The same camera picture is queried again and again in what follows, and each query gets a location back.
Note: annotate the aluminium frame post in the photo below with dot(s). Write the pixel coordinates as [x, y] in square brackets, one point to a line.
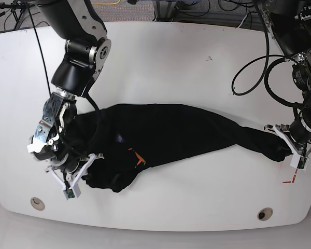
[164, 10]

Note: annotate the white power strip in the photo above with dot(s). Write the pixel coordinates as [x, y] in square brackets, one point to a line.
[305, 13]

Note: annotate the black T-shirt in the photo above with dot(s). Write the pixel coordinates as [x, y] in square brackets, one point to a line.
[133, 138]

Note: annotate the right table cable grommet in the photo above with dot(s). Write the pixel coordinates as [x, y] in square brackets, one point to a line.
[265, 214]

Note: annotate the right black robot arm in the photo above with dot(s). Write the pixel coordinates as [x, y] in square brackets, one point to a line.
[86, 50]

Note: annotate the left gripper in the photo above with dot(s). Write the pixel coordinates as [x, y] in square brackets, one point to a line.
[297, 135]

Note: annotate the black tripod stand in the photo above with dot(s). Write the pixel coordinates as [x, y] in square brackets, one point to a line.
[19, 11]

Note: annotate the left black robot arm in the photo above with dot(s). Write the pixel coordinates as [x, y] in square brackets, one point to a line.
[288, 38]

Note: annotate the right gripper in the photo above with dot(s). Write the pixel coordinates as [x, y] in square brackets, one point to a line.
[69, 172]

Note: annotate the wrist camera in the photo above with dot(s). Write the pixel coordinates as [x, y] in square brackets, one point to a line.
[299, 162]
[72, 193]

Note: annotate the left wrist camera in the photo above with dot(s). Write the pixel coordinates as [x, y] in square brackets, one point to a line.
[299, 162]

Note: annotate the left table cable grommet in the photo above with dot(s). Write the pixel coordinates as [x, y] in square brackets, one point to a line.
[37, 204]

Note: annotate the table cable grommet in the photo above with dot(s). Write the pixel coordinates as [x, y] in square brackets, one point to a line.
[37, 204]
[265, 214]

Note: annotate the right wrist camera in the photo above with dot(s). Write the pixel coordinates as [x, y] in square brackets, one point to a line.
[72, 193]

